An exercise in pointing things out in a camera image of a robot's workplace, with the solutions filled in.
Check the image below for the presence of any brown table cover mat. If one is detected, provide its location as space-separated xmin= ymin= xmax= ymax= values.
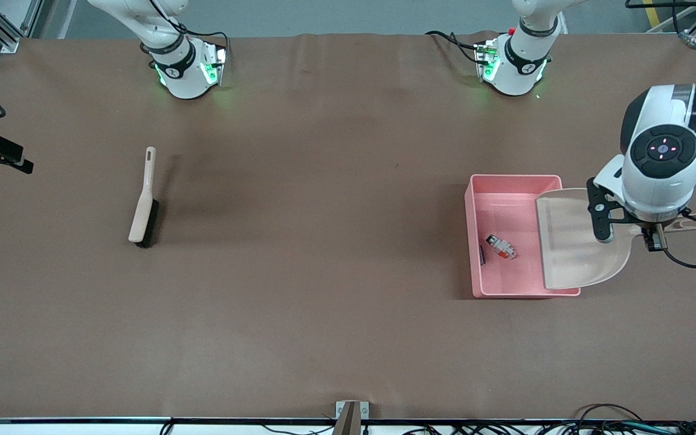
xmin=0 ymin=31 xmax=696 ymax=421

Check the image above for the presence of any black arm base cable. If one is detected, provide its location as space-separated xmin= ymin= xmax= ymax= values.
xmin=425 ymin=30 xmax=483 ymax=64
xmin=153 ymin=0 xmax=233 ymax=58

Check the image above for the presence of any beige plastic dustpan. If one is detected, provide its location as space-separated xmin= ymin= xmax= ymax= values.
xmin=535 ymin=187 xmax=696 ymax=291

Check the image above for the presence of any white orange electrical switch part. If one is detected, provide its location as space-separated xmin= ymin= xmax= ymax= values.
xmin=485 ymin=234 xmax=518 ymax=261

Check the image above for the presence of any beige brush with black bristles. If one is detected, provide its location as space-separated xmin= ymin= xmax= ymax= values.
xmin=128 ymin=146 xmax=160 ymax=249

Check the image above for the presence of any metal table edge bracket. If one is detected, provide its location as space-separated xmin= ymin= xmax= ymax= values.
xmin=335 ymin=401 xmax=370 ymax=435

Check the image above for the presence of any pink plastic bin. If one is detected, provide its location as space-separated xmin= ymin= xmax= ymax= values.
xmin=465 ymin=174 xmax=581 ymax=298

